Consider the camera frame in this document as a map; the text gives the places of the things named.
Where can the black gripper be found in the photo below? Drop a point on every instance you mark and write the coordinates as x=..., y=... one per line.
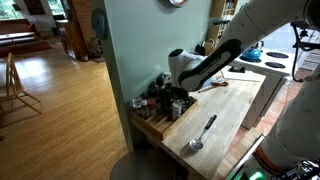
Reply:
x=176, y=95

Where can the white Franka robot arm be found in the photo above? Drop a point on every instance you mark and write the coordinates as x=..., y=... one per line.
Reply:
x=200, y=71

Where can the wooden tray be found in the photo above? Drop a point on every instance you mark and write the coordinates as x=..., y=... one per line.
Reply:
x=156, y=125

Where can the white dotted shaker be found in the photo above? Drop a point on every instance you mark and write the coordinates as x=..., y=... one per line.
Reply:
x=176, y=110

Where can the long wooden spoon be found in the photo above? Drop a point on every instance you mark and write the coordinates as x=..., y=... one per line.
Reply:
x=213, y=86

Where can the orange and white packet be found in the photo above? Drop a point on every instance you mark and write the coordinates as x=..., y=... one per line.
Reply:
x=219, y=81

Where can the small black counter item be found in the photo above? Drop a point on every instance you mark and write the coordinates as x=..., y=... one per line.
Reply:
x=237, y=69

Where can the round grey stool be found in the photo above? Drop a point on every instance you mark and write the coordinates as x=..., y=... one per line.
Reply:
x=143, y=165

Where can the blue kettle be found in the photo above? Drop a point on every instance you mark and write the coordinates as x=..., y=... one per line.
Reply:
x=251, y=53

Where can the wooden shelf unit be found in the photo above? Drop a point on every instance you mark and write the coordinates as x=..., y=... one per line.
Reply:
x=220, y=20

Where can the potted plant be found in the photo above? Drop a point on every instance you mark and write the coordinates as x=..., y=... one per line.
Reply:
x=95, y=46

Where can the white electric stove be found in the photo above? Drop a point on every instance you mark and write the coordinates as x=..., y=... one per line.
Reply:
x=273, y=61

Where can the dark wooden cabinet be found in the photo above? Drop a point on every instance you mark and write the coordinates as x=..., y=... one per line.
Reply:
x=71, y=33

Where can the wooden spindle chair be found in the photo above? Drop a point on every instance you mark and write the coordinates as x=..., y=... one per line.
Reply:
x=15, y=86

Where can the red bench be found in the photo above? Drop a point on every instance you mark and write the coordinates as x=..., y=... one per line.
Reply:
x=20, y=36

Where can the round wall clock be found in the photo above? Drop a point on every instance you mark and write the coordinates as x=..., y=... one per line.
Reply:
x=177, y=2

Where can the round dark wall disc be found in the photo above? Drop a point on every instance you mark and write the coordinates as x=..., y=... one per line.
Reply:
x=99, y=23

